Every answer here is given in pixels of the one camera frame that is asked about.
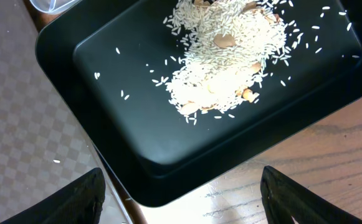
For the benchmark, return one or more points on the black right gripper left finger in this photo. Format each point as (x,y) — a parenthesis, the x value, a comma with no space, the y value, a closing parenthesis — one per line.
(79,202)

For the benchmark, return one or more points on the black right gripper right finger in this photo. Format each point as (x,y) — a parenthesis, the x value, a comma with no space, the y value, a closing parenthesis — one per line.
(286,201)

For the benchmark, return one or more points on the black waste tray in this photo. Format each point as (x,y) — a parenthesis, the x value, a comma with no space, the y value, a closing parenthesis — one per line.
(158,165)

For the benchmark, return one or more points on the brown plastic tray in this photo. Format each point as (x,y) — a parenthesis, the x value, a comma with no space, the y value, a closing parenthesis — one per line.
(42,145)

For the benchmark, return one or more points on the food scraps rice pile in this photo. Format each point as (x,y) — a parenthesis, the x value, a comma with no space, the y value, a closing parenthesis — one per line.
(227,59)

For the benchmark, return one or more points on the clear plastic bin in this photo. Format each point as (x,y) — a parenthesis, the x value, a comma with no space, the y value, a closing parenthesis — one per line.
(52,7)

